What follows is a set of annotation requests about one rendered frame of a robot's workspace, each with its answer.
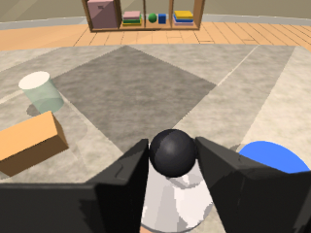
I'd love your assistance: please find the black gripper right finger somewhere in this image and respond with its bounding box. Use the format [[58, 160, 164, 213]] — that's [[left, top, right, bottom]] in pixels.
[[195, 137, 311, 233]]

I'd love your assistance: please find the blue short cylinder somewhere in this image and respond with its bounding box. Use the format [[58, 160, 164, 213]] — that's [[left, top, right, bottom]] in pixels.
[[239, 141, 310, 173]]

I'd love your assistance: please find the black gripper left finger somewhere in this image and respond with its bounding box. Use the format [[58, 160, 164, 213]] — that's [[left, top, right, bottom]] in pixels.
[[0, 139, 149, 233]]

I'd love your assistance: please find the brown cube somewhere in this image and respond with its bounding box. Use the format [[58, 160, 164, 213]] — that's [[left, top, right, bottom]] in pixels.
[[0, 111, 69, 177]]

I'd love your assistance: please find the glass french press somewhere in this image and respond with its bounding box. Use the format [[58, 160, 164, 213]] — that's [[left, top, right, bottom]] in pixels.
[[140, 129, 214, 233]]

